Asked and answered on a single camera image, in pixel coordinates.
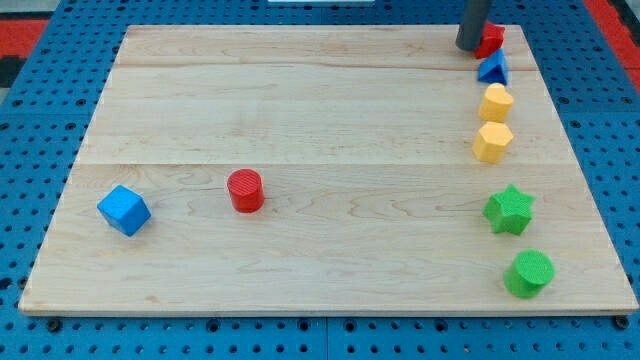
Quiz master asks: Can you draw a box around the yellow hexagon block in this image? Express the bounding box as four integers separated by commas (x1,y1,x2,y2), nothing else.
472,122,514,164

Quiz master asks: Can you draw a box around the green star block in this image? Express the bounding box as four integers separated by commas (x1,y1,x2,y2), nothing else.
483,184,536,235

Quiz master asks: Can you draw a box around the light wooden board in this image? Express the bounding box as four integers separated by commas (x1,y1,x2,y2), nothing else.
19,25,638,317

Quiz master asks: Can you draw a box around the red cylinder block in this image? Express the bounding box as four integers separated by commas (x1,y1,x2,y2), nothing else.
227,168,265,213

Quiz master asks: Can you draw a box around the yellow heart block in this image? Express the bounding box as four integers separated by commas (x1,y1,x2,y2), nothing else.
478,83,514,123

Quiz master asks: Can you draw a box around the blue cube block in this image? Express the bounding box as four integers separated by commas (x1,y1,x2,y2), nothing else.
97,185,151,237

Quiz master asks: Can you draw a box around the blue triangle block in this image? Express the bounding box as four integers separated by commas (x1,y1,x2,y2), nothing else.
478,48,509,85

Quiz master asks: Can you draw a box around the green cylinder block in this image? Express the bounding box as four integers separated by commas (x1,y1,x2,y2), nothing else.
503,249,555,299

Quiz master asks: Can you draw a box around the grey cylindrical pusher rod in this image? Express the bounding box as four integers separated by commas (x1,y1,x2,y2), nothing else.
455,0,493,51

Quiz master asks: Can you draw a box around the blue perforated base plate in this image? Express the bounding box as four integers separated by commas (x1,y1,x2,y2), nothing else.
1,0,639,359

